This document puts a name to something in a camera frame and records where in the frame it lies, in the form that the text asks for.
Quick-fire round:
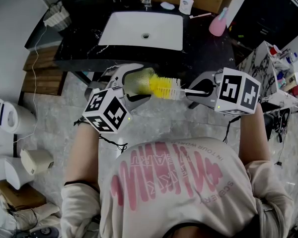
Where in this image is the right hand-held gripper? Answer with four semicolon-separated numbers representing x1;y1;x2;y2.
187;67;261;116

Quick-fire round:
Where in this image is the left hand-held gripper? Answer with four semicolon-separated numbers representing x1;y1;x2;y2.
81;62;152;134

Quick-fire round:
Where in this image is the green textured glass cup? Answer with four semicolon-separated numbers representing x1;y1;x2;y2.
124;67;156;95

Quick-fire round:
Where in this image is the yellow bristle brush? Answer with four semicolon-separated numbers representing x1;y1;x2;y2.
149;73;207;101

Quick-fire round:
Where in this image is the red plastic cup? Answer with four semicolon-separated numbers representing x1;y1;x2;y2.
269;44;281;57

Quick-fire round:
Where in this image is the person's right forearm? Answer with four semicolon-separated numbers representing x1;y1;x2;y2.
238;103;271;168

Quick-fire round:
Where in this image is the person's left forearm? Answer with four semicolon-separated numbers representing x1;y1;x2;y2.
64;122;107;190

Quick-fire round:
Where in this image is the black marble washstand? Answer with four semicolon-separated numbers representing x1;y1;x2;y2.
54;1;236;89

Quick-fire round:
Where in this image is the white sink basin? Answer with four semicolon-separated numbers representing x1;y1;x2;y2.
98;10;184;51

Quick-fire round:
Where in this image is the white marble shelf unit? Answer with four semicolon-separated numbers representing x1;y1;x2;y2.
235;40;298;114

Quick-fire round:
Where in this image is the pink spray bottle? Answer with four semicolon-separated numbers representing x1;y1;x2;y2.
208;7;229;37

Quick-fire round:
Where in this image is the black stool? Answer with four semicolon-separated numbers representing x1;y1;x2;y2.
262;113;275;141

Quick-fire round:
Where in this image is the pink toothbrush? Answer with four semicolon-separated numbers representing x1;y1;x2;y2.
189;12;212;19

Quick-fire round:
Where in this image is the teal pink container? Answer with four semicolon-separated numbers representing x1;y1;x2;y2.
277;72;288;89

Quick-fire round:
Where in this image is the white soap dish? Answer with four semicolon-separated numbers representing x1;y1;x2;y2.
160;1;176;10

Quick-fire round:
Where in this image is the white blue pump bottle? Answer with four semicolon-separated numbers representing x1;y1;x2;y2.
178;0;194;15

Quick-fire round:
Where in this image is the brown wooden slatted panel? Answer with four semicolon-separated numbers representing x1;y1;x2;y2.
21;46;68;96

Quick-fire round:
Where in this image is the blue capped white bottle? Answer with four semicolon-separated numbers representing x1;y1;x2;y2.
287;50;298;64

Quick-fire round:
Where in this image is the black cabinet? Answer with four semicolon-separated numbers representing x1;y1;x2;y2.
225;0;298;52

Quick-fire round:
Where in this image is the beige pink printed sweatshirt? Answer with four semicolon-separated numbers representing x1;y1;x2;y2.
61;136;295;238

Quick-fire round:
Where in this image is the beige plastic device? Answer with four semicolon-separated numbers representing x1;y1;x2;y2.
19;149;55;176

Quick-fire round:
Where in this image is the white rounded appliance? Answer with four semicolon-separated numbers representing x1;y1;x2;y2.
0;95;38;135

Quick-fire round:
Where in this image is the white plastic device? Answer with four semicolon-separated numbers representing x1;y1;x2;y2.
0;156;35;190

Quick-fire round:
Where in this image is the small brown cardboard box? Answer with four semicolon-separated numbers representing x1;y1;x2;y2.
0;179;47;210

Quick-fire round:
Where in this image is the beige fabric bag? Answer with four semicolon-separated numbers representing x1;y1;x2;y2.
11;202;62;232

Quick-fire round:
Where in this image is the black round device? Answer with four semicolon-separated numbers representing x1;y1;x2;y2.
28;226;60;238

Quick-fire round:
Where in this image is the black cord bracelet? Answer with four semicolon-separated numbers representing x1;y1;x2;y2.
74;115;90;126

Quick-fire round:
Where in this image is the thin white cable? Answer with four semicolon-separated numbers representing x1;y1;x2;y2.
13;25;48;143

